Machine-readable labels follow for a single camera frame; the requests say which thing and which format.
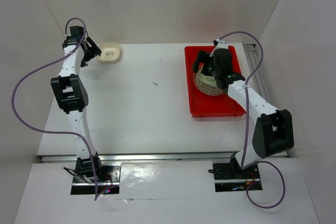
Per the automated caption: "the cream square panda plate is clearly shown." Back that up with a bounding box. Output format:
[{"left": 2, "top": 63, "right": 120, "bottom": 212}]
[{"left": 96, "top": 42, "right": 121, "bottom": 63}]

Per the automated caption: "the green square panda plate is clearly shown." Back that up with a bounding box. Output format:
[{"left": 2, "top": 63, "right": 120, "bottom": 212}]
[{"left": 196, "top": 71, "right": 217, "bottom": 88}]

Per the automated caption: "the round floral brown-rimmed plate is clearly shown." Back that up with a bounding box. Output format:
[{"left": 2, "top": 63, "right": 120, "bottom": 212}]
[{"left": 193, "top": 67, "right": 225, "bottom": 96}]

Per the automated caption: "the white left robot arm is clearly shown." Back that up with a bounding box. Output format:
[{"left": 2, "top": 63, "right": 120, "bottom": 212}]
[{"left": 50, "top": 26, "right": 104, "bottom": 182}]

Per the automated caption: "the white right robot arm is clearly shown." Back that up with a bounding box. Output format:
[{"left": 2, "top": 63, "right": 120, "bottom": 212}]
[{"left": 193, "top": 48, "right": 294, "bottom": 178}]

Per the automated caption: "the red plastic bin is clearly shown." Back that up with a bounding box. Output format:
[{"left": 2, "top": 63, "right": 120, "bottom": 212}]
[{"left": 184, "top": 46, "right": 245, "bottom": 118}]

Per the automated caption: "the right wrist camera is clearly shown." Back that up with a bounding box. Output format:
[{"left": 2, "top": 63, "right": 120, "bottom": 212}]
[{"left": 212, "top": 39, "right": 228, "bottom": 53}]

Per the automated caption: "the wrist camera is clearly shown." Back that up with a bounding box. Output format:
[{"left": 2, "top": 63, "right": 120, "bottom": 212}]
[
  {"left": 212, "top": 39, "right": 228, "bottom": 53},
  {"left": 68, "top": 26, "right": 85, "bottom": 38}
]

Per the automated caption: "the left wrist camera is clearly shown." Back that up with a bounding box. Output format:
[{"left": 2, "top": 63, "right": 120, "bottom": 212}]
[{"left": 68, "top": 26, "right": 85, "bottom": 38}]

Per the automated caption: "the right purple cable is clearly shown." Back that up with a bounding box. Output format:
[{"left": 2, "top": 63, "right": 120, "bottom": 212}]
[{"left": 217, "top": 31, "right": 286, "bottom": 209}]

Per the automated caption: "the purple cable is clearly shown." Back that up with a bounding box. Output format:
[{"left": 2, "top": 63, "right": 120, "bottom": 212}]
[
  {"left": 12, "top": 18, "right": 119, "bottom": 201},
  {"left": 217, "top": 31, "right": 286, "bottom": 209}
]

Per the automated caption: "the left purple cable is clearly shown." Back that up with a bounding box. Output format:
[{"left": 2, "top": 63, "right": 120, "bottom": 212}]
[{"left": 12, "top": 18, "right": 119, "bottom": 201}]

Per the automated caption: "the aluminium front rail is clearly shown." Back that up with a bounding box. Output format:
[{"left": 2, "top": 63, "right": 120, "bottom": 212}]
[{"left": 39, "top": 152, "right": 234, "bottom": 163}]

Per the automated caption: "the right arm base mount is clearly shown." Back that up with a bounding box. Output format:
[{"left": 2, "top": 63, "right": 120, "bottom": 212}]
[{"left": 208, "top": 163, "right": 263, "bottom": 193}]

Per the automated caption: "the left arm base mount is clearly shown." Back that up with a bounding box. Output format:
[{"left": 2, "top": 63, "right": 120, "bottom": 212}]
[{"left": 67, "top": 163, "right": 121, "bottom": 195}]

